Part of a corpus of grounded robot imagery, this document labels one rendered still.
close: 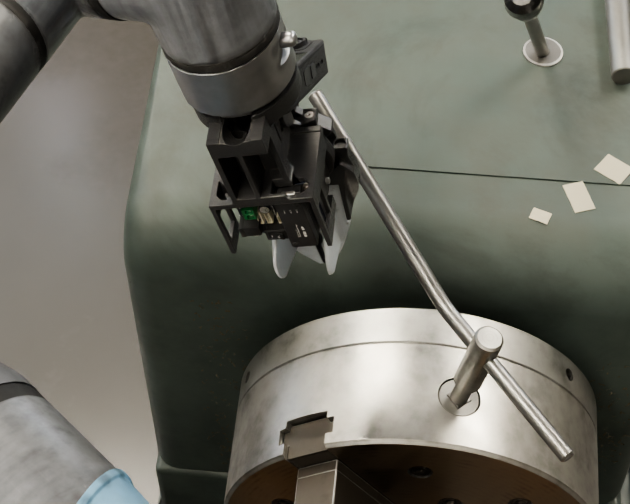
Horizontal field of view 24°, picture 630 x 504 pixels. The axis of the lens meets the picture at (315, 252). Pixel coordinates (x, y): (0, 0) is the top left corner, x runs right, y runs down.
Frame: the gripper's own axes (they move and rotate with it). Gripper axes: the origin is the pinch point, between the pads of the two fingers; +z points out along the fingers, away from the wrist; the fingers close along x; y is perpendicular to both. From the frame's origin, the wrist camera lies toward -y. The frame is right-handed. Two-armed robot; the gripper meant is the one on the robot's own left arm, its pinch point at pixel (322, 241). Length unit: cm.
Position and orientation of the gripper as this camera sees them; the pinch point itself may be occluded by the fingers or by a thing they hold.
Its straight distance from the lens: 108.2
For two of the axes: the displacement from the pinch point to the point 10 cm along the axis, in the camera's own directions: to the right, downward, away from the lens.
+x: 9.6, -0.8, -2.6
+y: -0.9, 8.0, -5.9
